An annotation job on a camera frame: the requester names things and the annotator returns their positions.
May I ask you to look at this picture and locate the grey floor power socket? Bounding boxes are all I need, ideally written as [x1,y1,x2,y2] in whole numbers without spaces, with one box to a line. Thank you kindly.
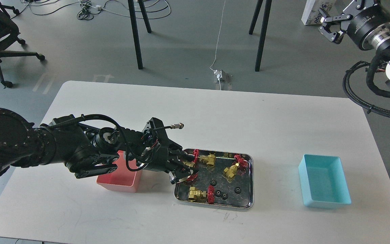
[214,69,231,83]

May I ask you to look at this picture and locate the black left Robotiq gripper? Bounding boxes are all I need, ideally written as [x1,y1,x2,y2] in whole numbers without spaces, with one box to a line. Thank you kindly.
[141,117,195,184]

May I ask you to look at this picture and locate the light blue plastic box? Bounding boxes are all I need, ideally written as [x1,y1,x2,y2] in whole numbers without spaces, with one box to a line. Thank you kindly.
[298,154,352,209]

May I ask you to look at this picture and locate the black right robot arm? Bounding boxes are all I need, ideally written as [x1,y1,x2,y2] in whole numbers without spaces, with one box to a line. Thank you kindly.
[318,0,390,118]

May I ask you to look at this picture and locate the brass valve red handle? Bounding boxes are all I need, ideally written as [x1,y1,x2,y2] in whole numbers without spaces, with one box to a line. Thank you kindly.
[188,185,215,204]
[222,154,249,183]
[178,160,199,184]
[193,149,216,168]

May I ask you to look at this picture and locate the cables on floor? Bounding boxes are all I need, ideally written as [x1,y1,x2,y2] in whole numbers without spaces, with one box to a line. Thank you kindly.
[21,0,172,21]

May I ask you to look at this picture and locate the pink plastic box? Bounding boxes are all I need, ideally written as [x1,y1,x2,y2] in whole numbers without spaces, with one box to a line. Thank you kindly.
[96,151,143,193]

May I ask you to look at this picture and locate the white cardboard box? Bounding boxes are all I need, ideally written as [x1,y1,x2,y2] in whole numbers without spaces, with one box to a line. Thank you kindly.
[301,0,336,26]

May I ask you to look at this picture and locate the black stand leg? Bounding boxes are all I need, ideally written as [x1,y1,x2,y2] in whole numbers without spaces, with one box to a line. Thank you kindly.
[128,0,152,70]
[248,0,272,72]

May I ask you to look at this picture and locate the shiny metal tray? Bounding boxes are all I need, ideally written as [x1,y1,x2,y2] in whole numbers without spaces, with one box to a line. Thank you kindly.
[174,148,254,209]

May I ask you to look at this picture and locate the white cable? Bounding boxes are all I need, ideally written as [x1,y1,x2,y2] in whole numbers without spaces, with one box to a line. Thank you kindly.
[210,0,226,90]

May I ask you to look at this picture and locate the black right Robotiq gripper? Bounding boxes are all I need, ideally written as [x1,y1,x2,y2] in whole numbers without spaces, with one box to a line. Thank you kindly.
[318,0,390,51]

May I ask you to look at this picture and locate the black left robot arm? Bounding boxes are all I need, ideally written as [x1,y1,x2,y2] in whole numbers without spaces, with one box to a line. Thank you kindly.
[0,108,198,184]

